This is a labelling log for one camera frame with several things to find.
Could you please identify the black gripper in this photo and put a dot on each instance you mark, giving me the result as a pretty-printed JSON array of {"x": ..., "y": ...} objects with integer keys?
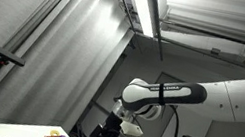
[{"x": 112, "y": 124}]

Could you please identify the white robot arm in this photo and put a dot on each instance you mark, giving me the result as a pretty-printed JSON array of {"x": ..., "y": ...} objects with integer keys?
[{"x": 242, "y": 99}]

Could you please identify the grey curtain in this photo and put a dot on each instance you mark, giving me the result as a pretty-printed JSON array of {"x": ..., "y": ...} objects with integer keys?
[{"x": 64, "y": 51}]

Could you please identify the long ceiling light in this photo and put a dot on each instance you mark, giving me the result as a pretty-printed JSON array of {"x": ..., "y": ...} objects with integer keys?
[{"x": 144, "y": 4}]

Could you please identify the black ceiling pipe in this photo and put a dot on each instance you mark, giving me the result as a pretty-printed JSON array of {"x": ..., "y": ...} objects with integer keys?
[{"x": 235, "y": 40}]

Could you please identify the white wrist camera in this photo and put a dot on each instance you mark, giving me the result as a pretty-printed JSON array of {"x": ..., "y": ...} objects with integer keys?
[{"x": 130, "y": 129}]

